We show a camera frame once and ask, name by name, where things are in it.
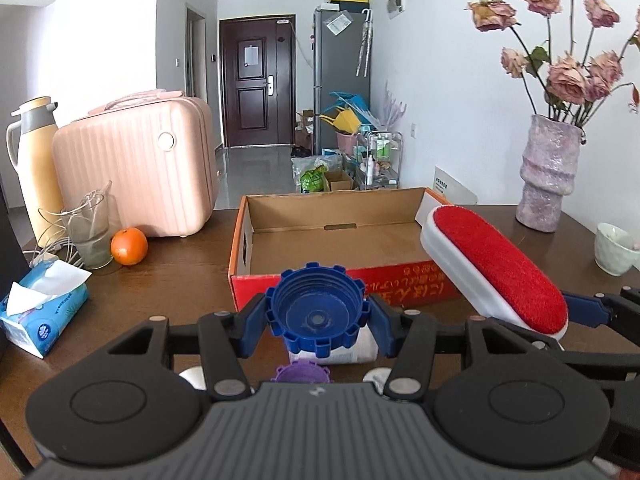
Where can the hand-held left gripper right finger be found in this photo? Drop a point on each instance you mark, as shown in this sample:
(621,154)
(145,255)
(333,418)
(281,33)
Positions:
(382,325)

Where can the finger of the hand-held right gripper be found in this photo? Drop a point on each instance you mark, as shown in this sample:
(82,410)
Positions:
(585,307)
(590,366)

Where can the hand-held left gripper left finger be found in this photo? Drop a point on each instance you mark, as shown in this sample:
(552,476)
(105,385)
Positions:
(255,321)

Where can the clear plastic storage box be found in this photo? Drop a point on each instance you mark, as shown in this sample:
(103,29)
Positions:
(350,352)

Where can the white round jar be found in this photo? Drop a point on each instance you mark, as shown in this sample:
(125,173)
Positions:
(377,379)

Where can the blue ridged plastic cap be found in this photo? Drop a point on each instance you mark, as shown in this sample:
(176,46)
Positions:
(317,310)

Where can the purple ridged plastic cap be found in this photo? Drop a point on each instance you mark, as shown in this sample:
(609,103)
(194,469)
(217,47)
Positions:
(300,374)

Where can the white tape roll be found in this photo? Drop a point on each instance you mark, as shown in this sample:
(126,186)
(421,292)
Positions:
(192,377)

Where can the red cardboard box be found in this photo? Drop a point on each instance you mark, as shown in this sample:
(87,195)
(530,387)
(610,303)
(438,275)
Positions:
(320,250)

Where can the red white lint brush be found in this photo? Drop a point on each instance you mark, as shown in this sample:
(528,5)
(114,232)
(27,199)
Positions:
(495,260)

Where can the white ceramic cup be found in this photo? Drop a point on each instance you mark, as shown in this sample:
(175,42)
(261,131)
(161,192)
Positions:
(612,250)

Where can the orange fruit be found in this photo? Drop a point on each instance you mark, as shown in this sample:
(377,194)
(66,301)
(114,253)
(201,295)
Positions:
(129,246)

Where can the small open cardboard box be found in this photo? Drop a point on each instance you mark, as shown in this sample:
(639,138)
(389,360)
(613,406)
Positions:
(340,181)

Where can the green printed bag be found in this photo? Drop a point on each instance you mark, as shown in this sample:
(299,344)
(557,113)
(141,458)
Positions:
(312,180)

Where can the pink bucket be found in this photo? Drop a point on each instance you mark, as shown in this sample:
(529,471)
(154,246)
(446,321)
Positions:
(349,141)

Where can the pink ribbed suitcase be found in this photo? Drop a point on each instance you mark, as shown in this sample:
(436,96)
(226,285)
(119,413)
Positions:
(135,170)

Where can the stacked cardboard boxes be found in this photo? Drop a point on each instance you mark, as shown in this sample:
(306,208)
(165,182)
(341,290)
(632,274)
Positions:
(305,130)

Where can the blue tissue pack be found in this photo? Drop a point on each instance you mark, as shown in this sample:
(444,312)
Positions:
(45,320)

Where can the blue yellow plastic tools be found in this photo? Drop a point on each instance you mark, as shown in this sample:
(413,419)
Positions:
(345,117)

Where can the dark brown entrance door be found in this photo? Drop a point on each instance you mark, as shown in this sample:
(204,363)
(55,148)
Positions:
(257,105)

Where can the purple dried grass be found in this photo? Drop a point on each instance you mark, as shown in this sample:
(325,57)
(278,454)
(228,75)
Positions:
(395,105)

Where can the grey refrigerator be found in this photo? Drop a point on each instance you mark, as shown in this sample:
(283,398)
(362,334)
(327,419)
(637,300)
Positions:
(340,70)

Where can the yellow thermos jug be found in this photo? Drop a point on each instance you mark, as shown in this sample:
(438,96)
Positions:
(37,160)

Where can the grey interior door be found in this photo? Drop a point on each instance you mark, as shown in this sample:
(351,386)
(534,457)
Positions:
(196,50)

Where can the white folded umbrella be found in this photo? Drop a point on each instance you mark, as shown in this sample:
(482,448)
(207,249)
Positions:
(365,45)

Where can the white wall socket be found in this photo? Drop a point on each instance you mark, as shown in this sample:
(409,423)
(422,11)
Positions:
(413,130)

